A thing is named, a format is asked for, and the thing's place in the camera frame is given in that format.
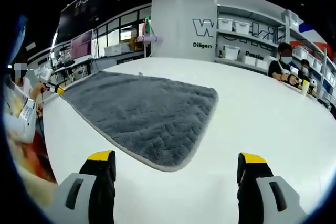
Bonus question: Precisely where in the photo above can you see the person's cream shirt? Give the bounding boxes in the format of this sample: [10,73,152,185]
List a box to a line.
[4,82,37,143]

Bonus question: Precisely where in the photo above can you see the white lidded storage box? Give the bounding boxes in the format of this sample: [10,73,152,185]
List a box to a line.
[103,44,131,57]

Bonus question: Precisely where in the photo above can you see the row of white storage bins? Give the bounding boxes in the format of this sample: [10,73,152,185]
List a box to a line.
[217,18,336,86]

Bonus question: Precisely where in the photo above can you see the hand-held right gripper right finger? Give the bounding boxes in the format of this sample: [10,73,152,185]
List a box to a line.
[237,152,308,224]

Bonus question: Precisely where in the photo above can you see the white chest-worn device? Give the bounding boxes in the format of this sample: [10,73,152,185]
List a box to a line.
[18,99,36,122]

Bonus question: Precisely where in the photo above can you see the green and red hanging flags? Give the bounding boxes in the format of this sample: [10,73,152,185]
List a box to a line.
[143,16,153,36]

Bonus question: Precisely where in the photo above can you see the white standing desk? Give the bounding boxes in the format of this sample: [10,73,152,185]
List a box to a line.
[51,56,94,78]

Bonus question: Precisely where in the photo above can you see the grey towel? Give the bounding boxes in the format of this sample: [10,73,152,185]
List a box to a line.
[59,70,219,173]

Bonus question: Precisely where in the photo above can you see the person's red patterned garment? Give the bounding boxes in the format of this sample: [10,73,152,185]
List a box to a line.
[7,129,58,184]

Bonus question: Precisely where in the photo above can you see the white table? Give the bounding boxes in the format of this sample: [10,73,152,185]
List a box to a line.
[41,56,336,224]

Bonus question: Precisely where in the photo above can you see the person's left hand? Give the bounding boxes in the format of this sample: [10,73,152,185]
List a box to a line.
[33,82,46,95]

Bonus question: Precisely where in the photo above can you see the dark hanging display screen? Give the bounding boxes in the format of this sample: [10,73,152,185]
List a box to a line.
[57,0,103,44]

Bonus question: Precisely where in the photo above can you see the grey metal shelving rack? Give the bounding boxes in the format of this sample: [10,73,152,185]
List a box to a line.
[214,3,336,78]

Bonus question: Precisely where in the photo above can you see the white floor stand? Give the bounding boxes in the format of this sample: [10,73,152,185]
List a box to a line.
[141,16,153,59]

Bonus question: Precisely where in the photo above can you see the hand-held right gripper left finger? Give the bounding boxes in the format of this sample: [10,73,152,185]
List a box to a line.
[46,150,117,224]

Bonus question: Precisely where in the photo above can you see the grey service counter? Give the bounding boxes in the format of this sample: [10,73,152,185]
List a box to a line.
[93,50,152,72]

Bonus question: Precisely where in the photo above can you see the large white-framed monitor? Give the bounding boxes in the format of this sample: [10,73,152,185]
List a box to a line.
[70,29,94,61]

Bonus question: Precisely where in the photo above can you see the purple rolled mat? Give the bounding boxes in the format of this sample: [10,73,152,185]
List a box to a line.
[136,35,163,43]

